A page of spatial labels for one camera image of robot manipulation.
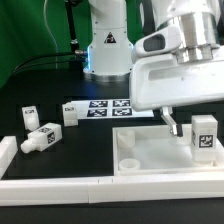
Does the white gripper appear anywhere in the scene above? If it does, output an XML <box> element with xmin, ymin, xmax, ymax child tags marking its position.
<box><xmin>129</xmin><ymin>51</ymin><xmax>224</xmax><ymax>137</ymax></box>

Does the white square tabletop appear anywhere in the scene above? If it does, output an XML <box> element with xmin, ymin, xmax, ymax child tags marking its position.
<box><xmin>113</xmin><ymin>124</ymin><xmax>224</xmax><ymax>176</ymax></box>

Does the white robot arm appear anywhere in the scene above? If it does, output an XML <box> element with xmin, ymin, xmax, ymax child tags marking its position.
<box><xmin>84</xmin><ymin>0</ymin><xmax>224</xmax><ymax>136</ymax></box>

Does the white tag sheet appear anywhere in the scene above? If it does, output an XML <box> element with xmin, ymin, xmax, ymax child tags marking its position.
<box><xmin>72</xmin><ymin>99</ymin><xmax>154</xmax><ymax>119</ymax></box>

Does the white U-shaped fence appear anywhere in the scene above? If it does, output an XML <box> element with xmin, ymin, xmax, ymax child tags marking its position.
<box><xmin>0</xmin><ymin>136</ymin><xmax>224</xmax><ymax>206</ymax></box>

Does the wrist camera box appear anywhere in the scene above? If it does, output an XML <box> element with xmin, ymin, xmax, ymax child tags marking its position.
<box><xmin>131</xmin><ymin>25</ymin><xmax>182</xmax><ymax>63</ymax></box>

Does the black camera pole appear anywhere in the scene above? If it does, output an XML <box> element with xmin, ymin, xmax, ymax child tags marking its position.
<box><xmin>64</xmin><ymin>0</ymin><xmax>83</xmax><ymax>71</ymax></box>

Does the black cable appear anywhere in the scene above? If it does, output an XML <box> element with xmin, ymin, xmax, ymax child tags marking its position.
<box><xmin>9</xmin><ymin>51</ymin><xmax>88</xmax><ymax>79</ymax></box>

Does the white cable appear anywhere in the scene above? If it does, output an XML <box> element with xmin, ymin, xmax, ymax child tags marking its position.
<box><xmin>43</xmin><ymin>0</ymin><xmax>60</xmax><ymax>70</ymax></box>

